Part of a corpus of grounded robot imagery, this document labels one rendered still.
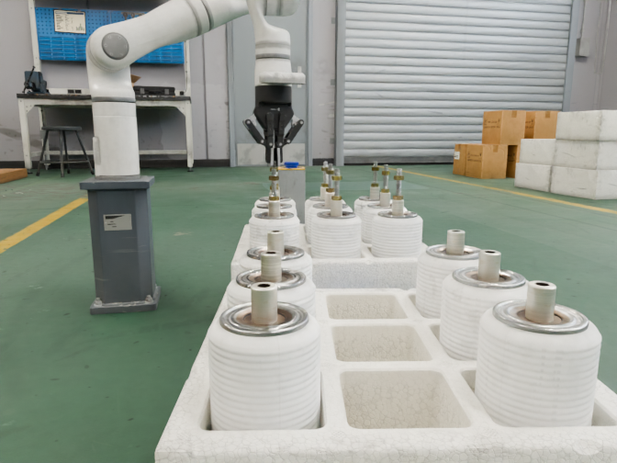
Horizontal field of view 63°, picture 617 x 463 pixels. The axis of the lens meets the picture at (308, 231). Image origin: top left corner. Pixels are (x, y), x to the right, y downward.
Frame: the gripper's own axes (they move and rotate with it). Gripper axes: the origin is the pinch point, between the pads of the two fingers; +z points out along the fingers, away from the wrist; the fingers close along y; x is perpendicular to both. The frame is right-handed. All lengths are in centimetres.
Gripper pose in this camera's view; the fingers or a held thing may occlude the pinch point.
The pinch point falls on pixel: (274, 156)
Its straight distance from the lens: 107.0
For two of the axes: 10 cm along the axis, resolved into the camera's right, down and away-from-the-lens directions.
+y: -9.4, 0.7, -3.5
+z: 0.0, 9.8, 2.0
